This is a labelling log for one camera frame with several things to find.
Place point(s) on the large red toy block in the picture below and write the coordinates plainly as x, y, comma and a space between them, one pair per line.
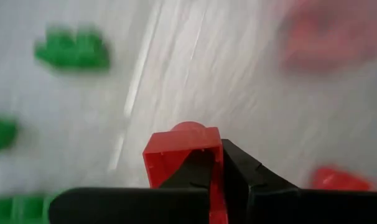
331, 34

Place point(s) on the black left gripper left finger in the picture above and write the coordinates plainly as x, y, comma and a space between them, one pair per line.
129, 205

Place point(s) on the long green toy block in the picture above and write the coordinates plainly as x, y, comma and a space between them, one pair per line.
20, 208

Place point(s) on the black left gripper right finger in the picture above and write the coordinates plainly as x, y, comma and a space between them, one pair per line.
285, 205

